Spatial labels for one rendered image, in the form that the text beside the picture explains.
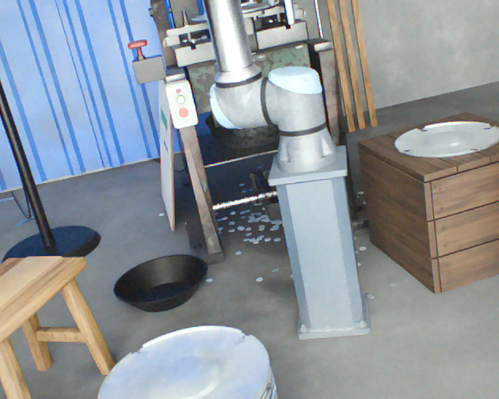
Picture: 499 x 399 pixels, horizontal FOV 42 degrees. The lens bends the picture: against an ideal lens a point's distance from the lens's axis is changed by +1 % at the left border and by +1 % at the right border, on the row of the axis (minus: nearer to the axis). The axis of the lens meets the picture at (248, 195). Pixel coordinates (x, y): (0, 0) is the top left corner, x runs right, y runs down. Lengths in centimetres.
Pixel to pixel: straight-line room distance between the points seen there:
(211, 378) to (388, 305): 81
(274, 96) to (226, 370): 67
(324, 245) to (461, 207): 40
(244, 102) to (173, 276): 81
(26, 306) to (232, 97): 66
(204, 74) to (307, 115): 66
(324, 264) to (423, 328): 30
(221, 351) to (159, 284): 101
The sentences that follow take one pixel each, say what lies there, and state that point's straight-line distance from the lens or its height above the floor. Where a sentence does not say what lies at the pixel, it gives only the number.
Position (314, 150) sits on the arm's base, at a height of 50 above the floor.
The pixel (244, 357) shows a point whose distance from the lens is 113.
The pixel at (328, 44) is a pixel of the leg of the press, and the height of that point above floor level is 63.
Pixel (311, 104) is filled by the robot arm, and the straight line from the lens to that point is 150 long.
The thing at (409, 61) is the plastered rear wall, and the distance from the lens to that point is 375.
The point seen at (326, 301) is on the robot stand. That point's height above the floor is 10.
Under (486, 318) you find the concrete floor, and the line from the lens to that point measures 174.
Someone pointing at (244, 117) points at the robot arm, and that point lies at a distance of 154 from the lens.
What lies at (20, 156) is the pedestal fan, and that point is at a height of 41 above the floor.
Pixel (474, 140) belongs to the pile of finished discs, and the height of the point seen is 35.
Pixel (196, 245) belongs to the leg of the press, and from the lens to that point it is 225.
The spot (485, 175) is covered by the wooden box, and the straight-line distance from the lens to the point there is 178.
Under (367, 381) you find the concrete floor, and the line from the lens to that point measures 155.
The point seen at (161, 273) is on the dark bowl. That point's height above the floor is 3.
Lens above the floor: 95
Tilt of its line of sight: 20 degrees down
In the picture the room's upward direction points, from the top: 11 degrees counter-clockwise
